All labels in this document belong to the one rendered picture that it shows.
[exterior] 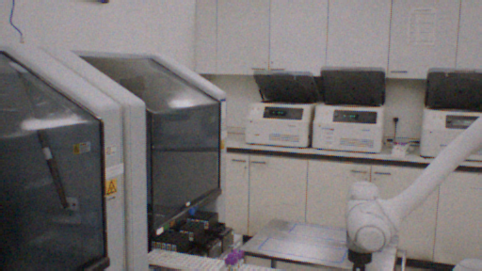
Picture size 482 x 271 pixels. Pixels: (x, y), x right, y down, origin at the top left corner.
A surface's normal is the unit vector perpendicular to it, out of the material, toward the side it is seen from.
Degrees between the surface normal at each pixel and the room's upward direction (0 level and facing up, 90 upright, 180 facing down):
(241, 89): 90
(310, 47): 90
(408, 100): 90
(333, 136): 90
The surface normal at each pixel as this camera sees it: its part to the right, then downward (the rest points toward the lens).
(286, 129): -0.37, 0.13
